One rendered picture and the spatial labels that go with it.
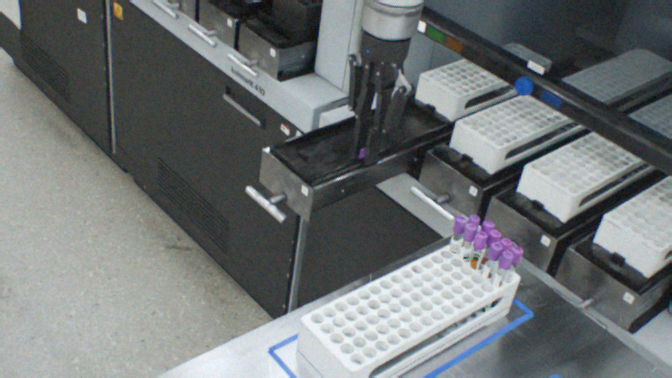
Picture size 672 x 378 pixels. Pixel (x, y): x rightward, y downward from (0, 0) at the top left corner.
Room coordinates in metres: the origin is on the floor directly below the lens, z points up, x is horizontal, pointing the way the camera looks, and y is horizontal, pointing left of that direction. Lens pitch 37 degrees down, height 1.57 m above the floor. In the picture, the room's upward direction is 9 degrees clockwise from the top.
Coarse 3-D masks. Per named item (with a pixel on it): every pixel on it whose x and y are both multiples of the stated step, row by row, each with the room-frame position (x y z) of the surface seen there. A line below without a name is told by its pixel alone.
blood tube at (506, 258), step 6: (504, 252) 0.79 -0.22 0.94; (510, 252) 0.79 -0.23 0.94; (504, 258) 0.78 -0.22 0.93; (510, 258) 0.78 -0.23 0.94; (498, 264) 0.79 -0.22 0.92; (504, 264) 0.78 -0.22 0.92; (510, 264) 0.78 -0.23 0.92; (498, 270) 0.79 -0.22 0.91; (504, 270) 0.78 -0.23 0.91; (498, 276) 0.78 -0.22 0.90; (504, 276) 0.79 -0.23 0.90; (498, 282) 0.78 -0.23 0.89; (492, 306) 0.79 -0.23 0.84
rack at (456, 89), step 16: (448, 64) 1.43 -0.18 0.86; (464, 64) 1.45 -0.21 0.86; (432, 80) 1.35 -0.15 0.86; (448, 80) 1.37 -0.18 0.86; (464, 80) 1.37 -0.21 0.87; (480, 80) 1.39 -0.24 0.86; (496, 80) 1.40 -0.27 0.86; (416, 96) 1.36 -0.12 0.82; (432, 96) 1.34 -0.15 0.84; (448, 96) 1.31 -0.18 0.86; (464, 96) 1.32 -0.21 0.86; (480, 96) 1.43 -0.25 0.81; (496, 96) 1.44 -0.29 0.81; (448, 112) 1.31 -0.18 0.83; (464, 112) 1.32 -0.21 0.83
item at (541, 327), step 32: (416, 256) 0.89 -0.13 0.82; (352, 288) 0.80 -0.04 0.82; (544, 288) 0.87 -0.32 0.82; (288, 320) 0.73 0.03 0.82; (512, 320) 0.79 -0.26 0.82; (544, 320) 0.80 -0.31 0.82; (576, 320) 0.82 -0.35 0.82; (224, 352) 0.66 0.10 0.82; (256, 352) 0.66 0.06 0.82; (288, 352) 0.67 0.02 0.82; (448, 352) 0.72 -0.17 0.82; (480, 352) 0.73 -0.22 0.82; (512, 352) 0.74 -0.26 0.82; (544, 352) 0.75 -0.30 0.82; (576, 352) 0.75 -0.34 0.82; (608, 352) 0.76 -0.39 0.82
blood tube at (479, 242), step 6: (480, 234) 0.82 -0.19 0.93; (474, 240) 0.82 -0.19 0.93; (480, 240) 0.81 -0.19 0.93; (474, 246) 0.82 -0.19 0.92; (480, 246) 0.81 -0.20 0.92; (474, 252) 0.82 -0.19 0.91; (480, 252) 0.81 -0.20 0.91; (474, 258) 0.81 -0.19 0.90; (480, 258) 0.82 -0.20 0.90; (474, 264) 0.81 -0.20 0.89
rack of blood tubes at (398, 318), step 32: (448, 256) 0.84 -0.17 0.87; (384, 288) 0.76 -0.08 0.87; (416, 288) 0.76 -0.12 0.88; (448, 288) 0.77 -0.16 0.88; (480, 288) 0.78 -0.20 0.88; (512, 288) 0.80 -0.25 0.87; (320, 320) 0.68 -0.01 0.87; (352, 320) 0.69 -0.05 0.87; (384, 320) 0.69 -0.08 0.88; (416, 320) 0.70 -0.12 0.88; (448, 320) 0.71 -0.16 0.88; (480, 320) 0.76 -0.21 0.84; (320, 352) 0.64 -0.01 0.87; (352, 352) 0.64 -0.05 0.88; (384, 352) 0.64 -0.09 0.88; (416, 352) 0.70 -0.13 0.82
